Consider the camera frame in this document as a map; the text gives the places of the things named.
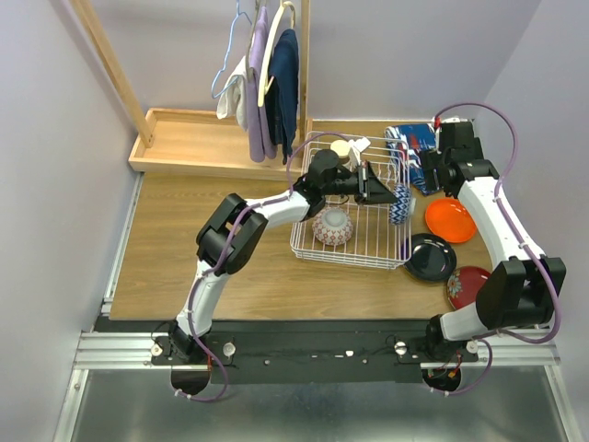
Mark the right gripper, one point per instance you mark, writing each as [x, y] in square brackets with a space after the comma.
[431, 160]

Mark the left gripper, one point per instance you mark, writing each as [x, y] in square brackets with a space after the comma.
[363, 181]

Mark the blue patterned bowl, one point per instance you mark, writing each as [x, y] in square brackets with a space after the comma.
[400, 210]

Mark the white wire dish rack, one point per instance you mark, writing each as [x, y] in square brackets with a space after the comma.
[375, 243]

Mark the red white patterned bowl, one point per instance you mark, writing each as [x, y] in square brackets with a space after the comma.
[332, 227]

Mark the white metal cup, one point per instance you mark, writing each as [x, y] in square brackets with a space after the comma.
[342, 149]

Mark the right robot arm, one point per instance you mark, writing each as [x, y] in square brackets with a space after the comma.
[521, 297]

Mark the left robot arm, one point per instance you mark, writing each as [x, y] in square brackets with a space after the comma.
[228, 239]

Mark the wooden clothes rack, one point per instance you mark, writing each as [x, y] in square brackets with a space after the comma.
[175, 140]

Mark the orange plate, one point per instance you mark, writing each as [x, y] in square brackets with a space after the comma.
[448, 219]

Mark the blue patterned folded cloth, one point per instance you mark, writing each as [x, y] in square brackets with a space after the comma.
[405, 143]

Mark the red floral plate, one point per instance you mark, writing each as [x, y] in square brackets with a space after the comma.
[463, 285]

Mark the navy hanging garment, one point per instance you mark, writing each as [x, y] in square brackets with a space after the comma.
[281, 102]

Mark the cream wooden hanger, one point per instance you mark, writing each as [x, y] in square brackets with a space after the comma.
[264, 81]

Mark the white hanging garment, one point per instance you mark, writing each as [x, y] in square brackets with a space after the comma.
[233, 101]

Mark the grey hanger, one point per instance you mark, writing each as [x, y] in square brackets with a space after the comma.
[259, 4]

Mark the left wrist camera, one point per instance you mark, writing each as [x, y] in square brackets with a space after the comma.
[356, 148]

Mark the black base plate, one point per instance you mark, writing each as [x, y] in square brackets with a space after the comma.
[310, 351]

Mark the light blue wire hanger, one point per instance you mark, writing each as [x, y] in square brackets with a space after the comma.
[240, 15]

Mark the aluminium rail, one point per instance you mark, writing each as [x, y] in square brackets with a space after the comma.
[132, 350]

